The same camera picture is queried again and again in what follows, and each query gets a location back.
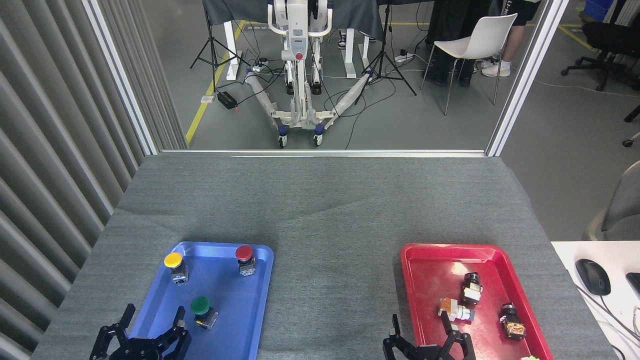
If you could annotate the blue bin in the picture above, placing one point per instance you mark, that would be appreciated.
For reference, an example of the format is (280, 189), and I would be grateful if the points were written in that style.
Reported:
(597, 9)

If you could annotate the black white switch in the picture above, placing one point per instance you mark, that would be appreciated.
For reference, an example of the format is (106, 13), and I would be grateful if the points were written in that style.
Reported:
(471, 290)

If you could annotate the grey slatted panel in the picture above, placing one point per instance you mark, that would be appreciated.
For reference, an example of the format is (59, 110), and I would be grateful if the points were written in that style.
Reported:
(45, 150)

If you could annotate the person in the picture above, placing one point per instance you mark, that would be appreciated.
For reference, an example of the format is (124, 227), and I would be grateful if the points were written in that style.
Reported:
(452, 25)
(515, 42)
(342, 40)

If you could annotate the yellow push button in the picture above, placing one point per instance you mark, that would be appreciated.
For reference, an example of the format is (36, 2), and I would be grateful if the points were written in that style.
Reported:
(173, 259)

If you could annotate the grey chair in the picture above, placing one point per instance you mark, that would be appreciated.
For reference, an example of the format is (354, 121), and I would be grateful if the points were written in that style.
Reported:
(622, 210)

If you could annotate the black power box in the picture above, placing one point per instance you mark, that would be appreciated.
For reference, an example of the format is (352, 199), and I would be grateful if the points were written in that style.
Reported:
(226, 100)

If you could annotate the grey felt table cloth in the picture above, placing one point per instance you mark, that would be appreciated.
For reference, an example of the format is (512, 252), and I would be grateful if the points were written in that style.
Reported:
(320, 210)

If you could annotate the red push button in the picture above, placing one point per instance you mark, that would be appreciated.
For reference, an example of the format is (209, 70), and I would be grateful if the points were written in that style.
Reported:
(244, 253)

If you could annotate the table with dark cloth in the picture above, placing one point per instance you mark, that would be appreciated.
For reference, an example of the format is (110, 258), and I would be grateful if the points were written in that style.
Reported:
(350, 15)

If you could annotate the black tripod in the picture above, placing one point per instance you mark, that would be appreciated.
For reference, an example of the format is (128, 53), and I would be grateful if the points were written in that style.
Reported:
(383, 55)
(214, 50)

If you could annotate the black orange switch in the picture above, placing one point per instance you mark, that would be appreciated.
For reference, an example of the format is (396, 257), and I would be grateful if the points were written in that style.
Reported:
(512, 324)

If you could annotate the silver frame post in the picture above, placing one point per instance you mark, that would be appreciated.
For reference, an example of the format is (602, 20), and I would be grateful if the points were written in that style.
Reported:
(120, 80)
(525, 80)

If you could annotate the white power strip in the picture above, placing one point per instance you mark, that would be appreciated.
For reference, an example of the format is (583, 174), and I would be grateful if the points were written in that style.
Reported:
(260, 65)
(404, 57)

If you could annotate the white stand on wheels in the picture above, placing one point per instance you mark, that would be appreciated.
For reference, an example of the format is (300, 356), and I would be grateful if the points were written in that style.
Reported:
(299, 30)

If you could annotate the black computer mouse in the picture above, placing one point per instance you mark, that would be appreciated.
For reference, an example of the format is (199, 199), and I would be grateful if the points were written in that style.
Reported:
(592, 276)

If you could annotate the red plastic tray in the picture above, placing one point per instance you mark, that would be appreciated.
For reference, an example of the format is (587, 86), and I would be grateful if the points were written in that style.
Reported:
(435, 275)

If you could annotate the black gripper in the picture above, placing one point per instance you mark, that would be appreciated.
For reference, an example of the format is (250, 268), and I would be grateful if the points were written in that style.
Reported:
(427, 353)
(140, 351)

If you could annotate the white orange switch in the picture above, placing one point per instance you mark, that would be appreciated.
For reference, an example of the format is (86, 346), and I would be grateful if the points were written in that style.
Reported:
(452, 310)

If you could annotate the silver frame rail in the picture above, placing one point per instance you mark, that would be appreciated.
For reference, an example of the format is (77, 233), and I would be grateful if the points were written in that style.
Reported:
(325, 153)

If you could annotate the blue plastic tray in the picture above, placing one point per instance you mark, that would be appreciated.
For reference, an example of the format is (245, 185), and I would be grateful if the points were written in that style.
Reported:
(235, 300)

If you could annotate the black keyboard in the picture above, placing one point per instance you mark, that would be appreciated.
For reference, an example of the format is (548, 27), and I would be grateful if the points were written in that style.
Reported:
(635, 285)

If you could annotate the green push button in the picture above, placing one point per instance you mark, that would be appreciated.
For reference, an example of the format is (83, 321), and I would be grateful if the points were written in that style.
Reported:
(200, 305)

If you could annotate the white plastic chair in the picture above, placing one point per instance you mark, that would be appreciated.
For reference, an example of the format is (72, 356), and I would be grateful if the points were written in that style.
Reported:
(482, 37)

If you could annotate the white desk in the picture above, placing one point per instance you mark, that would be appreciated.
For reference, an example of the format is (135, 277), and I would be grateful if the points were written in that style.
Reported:
(615, 330)

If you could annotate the black office chair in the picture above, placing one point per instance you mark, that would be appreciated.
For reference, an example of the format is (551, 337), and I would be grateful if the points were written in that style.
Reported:
(607, 37)

